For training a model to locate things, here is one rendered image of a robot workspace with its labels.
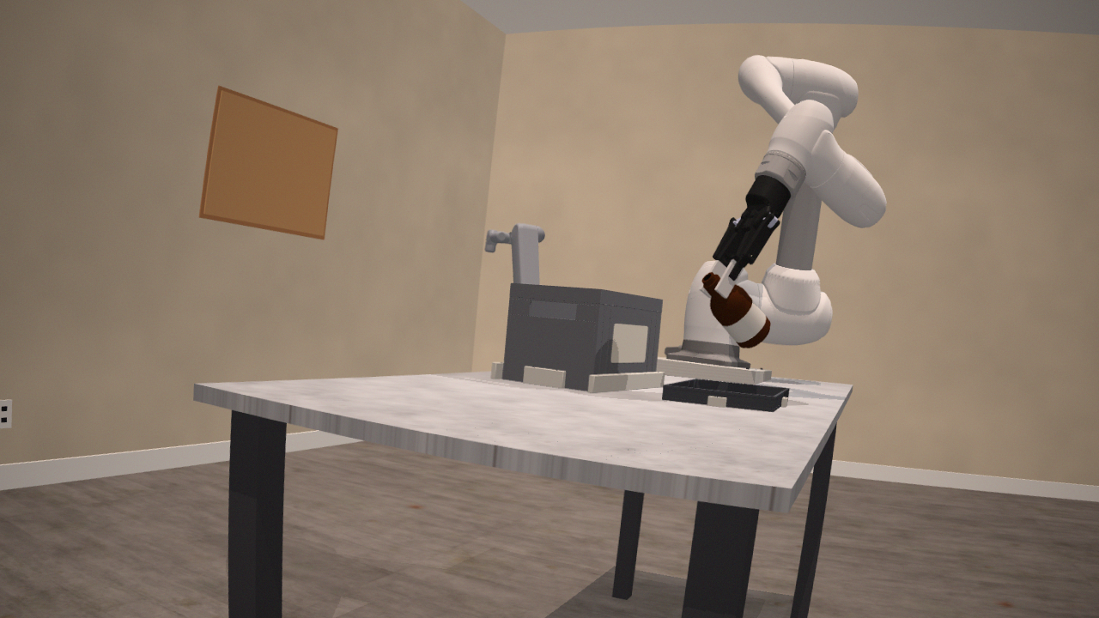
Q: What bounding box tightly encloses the brown glass bottle with white label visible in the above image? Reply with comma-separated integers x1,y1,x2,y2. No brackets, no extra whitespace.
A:
702,272,770,347

